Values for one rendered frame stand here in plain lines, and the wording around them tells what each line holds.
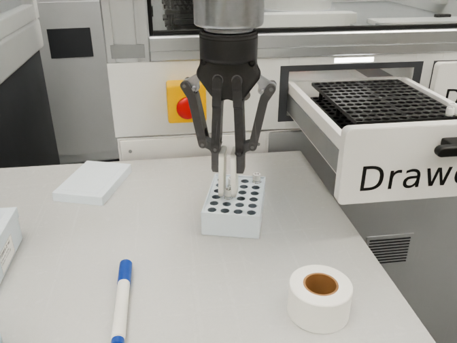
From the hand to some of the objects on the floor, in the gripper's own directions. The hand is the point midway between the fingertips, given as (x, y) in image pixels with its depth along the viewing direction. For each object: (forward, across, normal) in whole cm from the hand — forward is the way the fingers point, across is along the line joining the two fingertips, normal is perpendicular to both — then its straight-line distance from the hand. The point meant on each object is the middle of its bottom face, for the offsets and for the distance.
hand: (228, 171), depth 67 cm
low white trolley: (+84, +11, +9) cm, 85 cm away
